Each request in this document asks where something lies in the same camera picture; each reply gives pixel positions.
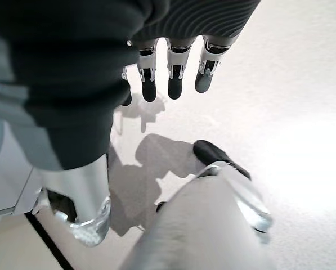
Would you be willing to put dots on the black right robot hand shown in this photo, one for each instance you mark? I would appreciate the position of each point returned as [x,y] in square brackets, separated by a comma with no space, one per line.
[72,70]

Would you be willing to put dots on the white medical cart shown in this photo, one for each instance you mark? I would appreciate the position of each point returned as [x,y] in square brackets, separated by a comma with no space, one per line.
[4,182]

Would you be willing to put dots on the robot right leg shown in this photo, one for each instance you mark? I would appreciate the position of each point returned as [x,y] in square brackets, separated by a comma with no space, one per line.
[201,225]

